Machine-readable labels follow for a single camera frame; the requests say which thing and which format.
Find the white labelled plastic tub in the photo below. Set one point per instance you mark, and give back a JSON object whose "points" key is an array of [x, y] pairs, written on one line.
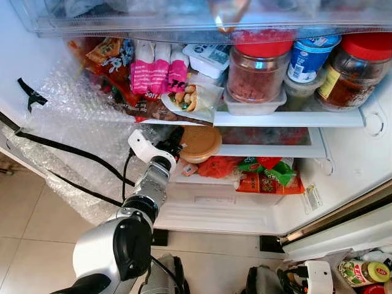
{"points": [[208, 60]]}

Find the white-trimmed fridge shelf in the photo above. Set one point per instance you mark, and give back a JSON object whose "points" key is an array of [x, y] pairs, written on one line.
{"points": [[288, 118]]}

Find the white fridge drawer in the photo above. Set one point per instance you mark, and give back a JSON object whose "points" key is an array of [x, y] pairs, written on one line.
{"points": [[220, 211]]}

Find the grey shopping bag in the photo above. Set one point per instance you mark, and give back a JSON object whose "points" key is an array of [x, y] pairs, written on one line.
{"points": [[349, 252]]}

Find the clear glass fridge shelf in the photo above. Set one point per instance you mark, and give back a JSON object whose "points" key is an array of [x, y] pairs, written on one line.
{"points": [[122, 21]]}

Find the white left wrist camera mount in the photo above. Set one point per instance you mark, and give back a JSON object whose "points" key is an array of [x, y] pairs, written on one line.
{"points": [[142, 147]]}

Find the orange flat snack packet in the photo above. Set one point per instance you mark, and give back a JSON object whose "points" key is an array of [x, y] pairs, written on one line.
{"points": [[263, 184]]}

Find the red round lid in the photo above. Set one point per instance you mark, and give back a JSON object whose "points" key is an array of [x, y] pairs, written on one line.
{"points": [[372, 289]]}

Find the blue white yogurt cup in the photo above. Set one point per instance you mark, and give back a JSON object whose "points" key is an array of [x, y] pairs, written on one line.
{"points": [[309, 58]]}

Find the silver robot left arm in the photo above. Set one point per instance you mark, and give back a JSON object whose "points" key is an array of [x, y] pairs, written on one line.
{"points": [[98, 248]]}

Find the large red-lidded jar, brown contents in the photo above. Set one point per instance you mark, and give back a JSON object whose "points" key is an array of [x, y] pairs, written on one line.
{"points": [[352, 79]]}

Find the red orange mesh bag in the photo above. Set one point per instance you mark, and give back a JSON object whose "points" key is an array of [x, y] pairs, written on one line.
{"points": [[217, 166]]}

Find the clear plastic food box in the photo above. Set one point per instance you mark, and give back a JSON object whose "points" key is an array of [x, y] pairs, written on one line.
{"points": [[254, 108]]}

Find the clear tub with greenish contents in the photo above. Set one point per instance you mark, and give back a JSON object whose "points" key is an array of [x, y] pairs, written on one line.
{"points": [[300, 92]]}

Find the black fridge foot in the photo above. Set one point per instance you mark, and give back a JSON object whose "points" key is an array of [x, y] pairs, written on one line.
{"points": [[271, 244], [160, 237]]}

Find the orange printed snack bag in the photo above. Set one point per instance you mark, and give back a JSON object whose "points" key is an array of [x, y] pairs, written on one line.
{"points": [[107, 52]]}

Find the clear bubble wrap sheet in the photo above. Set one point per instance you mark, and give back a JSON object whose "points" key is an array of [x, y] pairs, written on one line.
{"points": [[67, 116]]}

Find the red brown food packet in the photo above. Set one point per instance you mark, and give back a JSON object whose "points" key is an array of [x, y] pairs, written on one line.
{"points": [[144, 107]]}

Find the red-lidded jar, red contents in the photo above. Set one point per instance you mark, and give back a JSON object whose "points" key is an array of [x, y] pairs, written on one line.
{"points": [[257, 76]]}

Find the yellow-lidded labelled jar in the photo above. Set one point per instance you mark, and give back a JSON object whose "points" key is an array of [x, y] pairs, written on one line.
{"points": [[361, 272]]}

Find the pink-labelled white drink bottle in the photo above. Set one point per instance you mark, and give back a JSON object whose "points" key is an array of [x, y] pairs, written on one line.
{"points": [[178, 73], [141, 76], [160, 76]]}

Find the green red snack packet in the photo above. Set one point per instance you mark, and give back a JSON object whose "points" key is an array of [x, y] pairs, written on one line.
{"points": [[272, 168]]}

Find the black tape piece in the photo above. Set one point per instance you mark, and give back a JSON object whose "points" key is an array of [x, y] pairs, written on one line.
{"points": [[30, 95]]}

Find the round container with brown lid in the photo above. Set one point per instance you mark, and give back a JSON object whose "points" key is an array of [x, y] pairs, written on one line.
{"points": [[202, 142]]}

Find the white-framed crisper cover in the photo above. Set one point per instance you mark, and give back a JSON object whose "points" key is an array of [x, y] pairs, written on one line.
{"points": [[275, 150]]}

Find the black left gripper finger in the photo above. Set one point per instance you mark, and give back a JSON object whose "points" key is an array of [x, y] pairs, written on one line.
{"points": [[179, 136]]}

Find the white sticker label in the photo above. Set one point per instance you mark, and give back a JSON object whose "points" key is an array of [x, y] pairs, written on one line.
{"points": [[311, 198]]}

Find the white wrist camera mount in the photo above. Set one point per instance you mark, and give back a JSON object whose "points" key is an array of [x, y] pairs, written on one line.
{"points": [[142, 147], [318, 277]]}

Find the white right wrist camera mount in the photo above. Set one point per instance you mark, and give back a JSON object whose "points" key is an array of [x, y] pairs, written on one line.
{"points": [[318, 277]]}

